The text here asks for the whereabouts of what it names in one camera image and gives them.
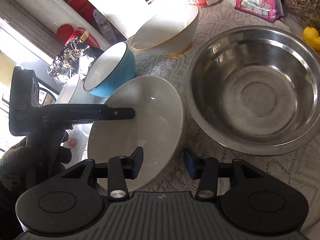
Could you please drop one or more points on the white bowl yellow rim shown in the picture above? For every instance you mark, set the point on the white bowl yellow rim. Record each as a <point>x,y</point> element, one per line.
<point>169,33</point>

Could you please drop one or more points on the yellow rubber duck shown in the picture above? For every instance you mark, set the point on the yellow rubber duck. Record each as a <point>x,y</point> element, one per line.
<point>312,38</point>

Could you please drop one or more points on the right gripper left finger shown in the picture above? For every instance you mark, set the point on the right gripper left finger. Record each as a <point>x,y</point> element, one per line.
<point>121,168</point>

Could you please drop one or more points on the red pedestal trash bin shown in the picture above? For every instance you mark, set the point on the red pedestal trash bin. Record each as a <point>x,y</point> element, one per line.
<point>66,32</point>

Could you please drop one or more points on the black plum snack bag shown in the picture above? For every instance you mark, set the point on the black plum snack bag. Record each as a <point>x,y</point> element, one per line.
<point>77,57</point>

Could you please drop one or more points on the white paper bowl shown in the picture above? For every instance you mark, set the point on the white paper bowl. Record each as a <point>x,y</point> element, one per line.
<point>74,93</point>

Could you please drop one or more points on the floral white plate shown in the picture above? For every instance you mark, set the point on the floral white plate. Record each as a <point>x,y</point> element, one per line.
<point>78,143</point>

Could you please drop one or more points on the sunflower seed jar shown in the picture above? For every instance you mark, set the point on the sunflower seed jar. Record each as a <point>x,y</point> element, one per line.
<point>302,2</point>

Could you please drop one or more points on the white lace tablecloth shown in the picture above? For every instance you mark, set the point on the white lace tablecloth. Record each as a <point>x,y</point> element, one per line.
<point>299,168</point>

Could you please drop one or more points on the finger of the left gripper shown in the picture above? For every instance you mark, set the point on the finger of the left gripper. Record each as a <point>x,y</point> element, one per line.
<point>84,113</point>

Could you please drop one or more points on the blue enamel bowl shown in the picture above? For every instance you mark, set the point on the blue enamel bowl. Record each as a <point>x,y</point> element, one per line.
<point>112,69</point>

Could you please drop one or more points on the dark gloved left hand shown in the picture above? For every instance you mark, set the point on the dark gloved left hand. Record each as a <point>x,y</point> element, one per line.
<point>19,160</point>

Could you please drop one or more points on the grey white ceramic bowl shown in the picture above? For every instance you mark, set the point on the grey white ceramic bowl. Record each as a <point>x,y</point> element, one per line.
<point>159,127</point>

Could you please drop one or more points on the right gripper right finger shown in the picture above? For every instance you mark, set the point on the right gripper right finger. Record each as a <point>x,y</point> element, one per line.
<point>205,169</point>

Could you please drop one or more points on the stainless steel bowl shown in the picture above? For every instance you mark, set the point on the stainless steel bowl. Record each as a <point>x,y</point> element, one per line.
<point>255,90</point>

